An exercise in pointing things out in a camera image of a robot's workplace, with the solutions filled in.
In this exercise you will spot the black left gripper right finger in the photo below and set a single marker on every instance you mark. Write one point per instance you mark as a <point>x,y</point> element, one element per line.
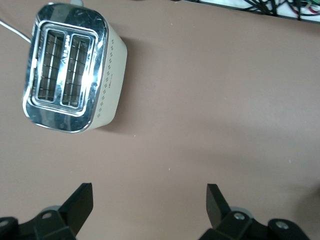
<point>220,207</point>

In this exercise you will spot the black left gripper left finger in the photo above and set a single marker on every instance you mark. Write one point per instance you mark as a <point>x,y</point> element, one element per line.
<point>72,210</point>

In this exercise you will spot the beige chrome toaster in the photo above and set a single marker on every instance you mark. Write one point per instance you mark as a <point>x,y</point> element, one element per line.
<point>67,67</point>

